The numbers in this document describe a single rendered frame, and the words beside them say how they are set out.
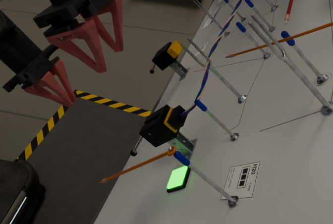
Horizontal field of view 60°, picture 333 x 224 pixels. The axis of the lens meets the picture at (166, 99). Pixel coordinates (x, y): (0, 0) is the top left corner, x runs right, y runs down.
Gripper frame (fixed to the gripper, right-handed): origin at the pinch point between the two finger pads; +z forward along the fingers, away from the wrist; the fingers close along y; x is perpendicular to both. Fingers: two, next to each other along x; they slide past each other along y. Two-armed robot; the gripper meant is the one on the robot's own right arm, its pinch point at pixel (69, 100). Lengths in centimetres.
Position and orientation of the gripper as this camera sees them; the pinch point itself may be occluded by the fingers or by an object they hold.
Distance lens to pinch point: 55.1
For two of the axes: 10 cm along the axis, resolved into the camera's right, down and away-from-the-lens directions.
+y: 3.2, -6.7, 6.7
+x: -7.4, 2.7, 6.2
